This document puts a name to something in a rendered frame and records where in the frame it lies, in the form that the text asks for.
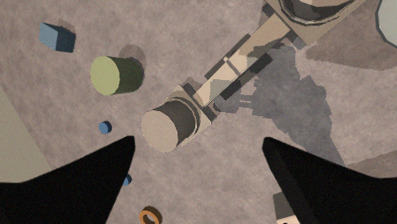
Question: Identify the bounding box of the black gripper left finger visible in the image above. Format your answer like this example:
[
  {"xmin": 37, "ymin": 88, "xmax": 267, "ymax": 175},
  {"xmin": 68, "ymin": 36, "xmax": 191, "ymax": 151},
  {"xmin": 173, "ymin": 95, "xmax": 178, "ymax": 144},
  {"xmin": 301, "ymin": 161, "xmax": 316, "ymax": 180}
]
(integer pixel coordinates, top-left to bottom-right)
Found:
[{"xmin": 0, "ymin": 136, "xmax": 135, "ymax": 224}]

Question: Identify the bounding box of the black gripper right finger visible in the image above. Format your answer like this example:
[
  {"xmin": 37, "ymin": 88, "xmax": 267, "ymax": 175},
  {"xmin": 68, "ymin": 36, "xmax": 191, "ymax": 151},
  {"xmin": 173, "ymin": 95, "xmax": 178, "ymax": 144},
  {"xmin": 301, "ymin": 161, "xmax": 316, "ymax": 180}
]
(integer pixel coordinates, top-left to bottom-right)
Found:
[{"xmin": 262, "ymin": 137, "xmax": 397, "ymax": 224}]

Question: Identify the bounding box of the grey cylinder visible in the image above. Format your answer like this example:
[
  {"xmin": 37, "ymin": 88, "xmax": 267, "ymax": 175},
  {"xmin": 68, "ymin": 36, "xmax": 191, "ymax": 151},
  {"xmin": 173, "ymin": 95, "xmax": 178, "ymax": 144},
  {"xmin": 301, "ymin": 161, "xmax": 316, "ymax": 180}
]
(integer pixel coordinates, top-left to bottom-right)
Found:
[
  {"xmin": 284, "ymin": 0, "xmax": 353, "ymax": 21},
  {"xmin": 140, "ymin": 100, "xmax": 195, "ymax": 152}
]

